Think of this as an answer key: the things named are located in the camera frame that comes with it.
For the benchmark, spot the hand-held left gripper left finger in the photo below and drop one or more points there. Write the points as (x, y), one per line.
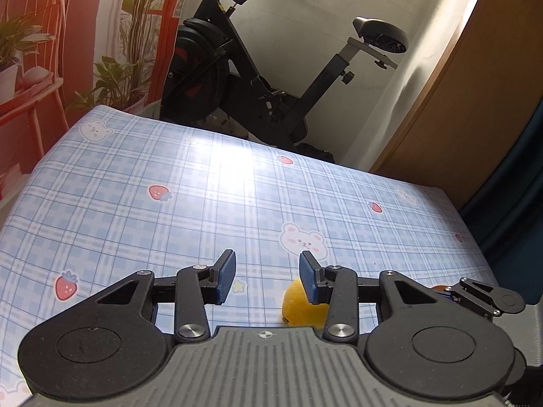
(225, 280)

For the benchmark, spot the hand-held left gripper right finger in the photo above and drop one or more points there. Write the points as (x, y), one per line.
(312, 280)

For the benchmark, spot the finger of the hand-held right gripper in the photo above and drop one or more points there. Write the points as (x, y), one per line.
(500, 301)

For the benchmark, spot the yellow lemon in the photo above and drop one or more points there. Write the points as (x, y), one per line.
(301, 307)

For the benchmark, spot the blue plaid tablecloth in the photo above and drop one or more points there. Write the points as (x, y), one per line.
(169, 203)

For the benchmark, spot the black exercise bike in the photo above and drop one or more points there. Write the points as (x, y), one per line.
(203, 72)

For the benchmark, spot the brown wooden door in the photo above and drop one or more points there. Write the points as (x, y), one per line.
(475, 93)

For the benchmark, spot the printed wall backdrop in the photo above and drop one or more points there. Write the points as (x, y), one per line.
(85, 29)

